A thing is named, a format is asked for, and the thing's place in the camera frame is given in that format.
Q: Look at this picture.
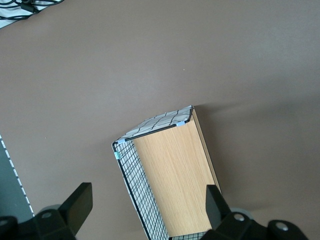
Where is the black wire mesh basket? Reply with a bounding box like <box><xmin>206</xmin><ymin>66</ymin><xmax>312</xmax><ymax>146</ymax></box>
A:
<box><xmin>110</xmin><ymin>105</ymin><xmax>222</xmax><ymax>240</ymax></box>

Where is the black cable bundle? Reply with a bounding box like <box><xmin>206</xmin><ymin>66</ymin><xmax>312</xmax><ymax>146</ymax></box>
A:
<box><xmin>0</xmin><ymin>0</ymin><xmax>63</xmax><ymax>22</ymax></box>

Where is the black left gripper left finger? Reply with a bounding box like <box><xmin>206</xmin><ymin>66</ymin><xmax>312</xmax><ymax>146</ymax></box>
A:
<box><xmin>0</xmin><ymin>182</ymin><xmax>94</xmax><ymax>240</ymax></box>

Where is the light wooden step shelf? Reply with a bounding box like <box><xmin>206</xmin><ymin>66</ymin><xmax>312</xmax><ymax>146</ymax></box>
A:
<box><xmin>133</xmin><ymin>107</ymin><xmax>222</xmax><ymax>237</ymax></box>

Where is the brown table cover mat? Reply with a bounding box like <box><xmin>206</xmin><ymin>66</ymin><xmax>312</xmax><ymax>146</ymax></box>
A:
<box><xmin>0</xmin><ymin>0</ymin><xmax>320</xmax><ymax>240</ymax></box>

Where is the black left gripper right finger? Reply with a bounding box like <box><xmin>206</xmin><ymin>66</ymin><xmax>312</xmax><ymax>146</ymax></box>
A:
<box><xmin>199</xmin><ymin>184</ymin><xmax>307</xmax><ymax>240</ymax></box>

